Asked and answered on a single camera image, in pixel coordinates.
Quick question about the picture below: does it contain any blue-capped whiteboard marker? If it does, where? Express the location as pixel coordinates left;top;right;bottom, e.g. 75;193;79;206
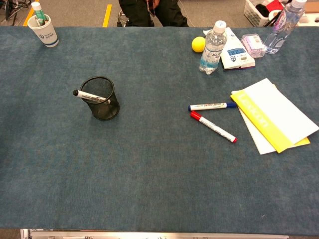
187;102;237;112

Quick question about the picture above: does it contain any black mesh pen holder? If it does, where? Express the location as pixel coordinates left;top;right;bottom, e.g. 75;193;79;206
79;76;121;121

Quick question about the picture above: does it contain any red-capped whiteboard marker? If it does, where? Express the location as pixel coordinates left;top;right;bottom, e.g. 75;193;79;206
190;111;238;144

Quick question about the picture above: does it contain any black-capped whiteboard marker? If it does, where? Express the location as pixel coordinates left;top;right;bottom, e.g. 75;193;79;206
72;90;112;104

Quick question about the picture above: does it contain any blue felt table cloth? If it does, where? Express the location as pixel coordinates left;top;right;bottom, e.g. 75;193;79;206
0;26;319;236

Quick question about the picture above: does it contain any yellow foam ball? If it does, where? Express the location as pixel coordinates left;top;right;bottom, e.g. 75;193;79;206
191;36;206;53

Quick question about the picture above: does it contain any blue-label water bottle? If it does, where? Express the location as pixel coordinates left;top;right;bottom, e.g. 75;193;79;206
198;20;228;75

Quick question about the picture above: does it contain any yellow and white Lexicon book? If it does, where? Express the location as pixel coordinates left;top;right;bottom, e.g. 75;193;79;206
230;78;319;154

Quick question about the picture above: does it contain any white blue box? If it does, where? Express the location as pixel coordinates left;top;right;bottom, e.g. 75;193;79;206
202;26;257;70

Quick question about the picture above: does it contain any white notebook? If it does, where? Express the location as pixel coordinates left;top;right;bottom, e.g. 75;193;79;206
236;83;278;155

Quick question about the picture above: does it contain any chrome chair base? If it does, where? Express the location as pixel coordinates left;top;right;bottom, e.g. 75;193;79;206
116;9;130;27

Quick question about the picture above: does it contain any seated person in dark clothes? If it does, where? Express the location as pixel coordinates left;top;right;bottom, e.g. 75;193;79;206
118;0;189;27

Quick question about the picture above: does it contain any clear box with purple contents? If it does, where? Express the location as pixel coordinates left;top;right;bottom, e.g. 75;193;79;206
240;33;267;59

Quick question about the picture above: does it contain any white paper cup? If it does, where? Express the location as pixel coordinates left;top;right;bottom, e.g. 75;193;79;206
27;14;60;48

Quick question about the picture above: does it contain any white plastic basket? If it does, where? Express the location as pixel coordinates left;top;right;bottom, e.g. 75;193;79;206
243;0;292;27

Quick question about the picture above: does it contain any pink-label water bottle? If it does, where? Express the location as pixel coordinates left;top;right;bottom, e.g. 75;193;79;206
263;0;308;55

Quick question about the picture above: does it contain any green tube with white cap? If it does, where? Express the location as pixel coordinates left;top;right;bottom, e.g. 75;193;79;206
30;1;47;25

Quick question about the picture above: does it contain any red item in basket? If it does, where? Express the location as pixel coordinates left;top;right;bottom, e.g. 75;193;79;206
264;0;285;12

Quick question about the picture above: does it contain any brown cardboard box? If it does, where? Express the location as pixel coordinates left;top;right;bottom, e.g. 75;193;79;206
304;0;319;14

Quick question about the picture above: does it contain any aluminium table edge rail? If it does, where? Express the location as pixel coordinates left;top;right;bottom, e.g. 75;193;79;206
20;228;290;239

